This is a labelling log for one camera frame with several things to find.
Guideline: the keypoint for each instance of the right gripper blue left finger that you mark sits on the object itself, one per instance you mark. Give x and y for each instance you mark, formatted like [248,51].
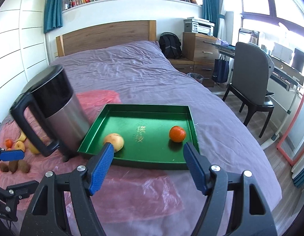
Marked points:
[46,214]

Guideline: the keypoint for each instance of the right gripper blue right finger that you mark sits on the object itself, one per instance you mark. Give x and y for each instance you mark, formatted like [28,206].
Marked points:
[250,213]

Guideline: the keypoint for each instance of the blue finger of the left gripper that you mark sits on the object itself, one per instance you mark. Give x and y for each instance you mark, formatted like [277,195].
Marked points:
[11,155]
[11,196]

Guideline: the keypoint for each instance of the small brown kiwi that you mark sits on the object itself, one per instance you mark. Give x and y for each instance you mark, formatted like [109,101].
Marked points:
[4,167]

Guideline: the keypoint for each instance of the orange tangerine with stem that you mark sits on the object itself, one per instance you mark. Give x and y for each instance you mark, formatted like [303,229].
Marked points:
[8,143]

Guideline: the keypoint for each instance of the yellow apple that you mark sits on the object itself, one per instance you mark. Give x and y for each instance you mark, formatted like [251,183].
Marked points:
[19,145]

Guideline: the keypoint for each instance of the large yellow-green apple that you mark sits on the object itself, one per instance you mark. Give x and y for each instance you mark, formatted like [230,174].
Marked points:
[32,148]

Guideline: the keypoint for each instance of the small yellow-red apple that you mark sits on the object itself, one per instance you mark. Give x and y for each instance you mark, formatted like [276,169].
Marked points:
[116,140]

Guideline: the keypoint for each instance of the yellow banana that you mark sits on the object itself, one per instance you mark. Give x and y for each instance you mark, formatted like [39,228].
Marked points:
[22,137]

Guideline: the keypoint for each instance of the black and steel kettle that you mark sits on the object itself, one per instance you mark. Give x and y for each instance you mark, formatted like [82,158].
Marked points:
[50,98]

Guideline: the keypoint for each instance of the red framed mirror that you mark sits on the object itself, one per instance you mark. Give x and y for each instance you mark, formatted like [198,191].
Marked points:
[291,145]

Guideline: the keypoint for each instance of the pink plastic sheet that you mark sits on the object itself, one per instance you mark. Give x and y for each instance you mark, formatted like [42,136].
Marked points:
[126,194]

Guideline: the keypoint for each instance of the white wardrobe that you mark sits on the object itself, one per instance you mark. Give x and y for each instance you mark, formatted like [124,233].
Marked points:
[23,51]

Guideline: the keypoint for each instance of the green tray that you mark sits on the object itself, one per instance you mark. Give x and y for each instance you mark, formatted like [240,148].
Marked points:
[145,130]

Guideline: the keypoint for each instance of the desk with keyboard tray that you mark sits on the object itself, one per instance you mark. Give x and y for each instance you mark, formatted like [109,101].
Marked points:
[292,81]

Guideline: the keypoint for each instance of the dark blue bag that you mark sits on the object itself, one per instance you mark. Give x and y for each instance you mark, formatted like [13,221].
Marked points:
[221,70]

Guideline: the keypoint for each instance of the teal curtain left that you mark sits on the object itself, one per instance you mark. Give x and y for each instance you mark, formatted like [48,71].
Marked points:
[52,15]

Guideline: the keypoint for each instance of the teal curtain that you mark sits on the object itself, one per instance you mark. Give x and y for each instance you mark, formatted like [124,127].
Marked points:
[212,11]
[52,15]

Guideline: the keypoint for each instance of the grey black chair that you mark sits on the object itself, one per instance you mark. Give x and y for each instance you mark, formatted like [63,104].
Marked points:
[249,81]

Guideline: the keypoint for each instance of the wooden headboard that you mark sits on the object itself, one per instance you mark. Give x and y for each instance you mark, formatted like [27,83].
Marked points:
[105,35]

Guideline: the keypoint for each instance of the wooden drawer cabinet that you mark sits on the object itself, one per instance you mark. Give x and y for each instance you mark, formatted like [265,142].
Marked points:
[198,56]

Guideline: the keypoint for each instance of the black backpack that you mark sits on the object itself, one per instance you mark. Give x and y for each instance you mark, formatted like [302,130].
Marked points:
[170,45]

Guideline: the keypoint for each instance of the grey printer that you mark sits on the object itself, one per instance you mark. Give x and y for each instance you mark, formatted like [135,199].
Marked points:
[198,25]

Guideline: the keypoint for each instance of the teal curtain right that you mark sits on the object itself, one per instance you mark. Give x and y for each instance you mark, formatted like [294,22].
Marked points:
[212,11]

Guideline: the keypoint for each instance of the wire waste basket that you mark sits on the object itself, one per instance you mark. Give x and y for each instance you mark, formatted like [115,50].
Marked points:
[198,77]

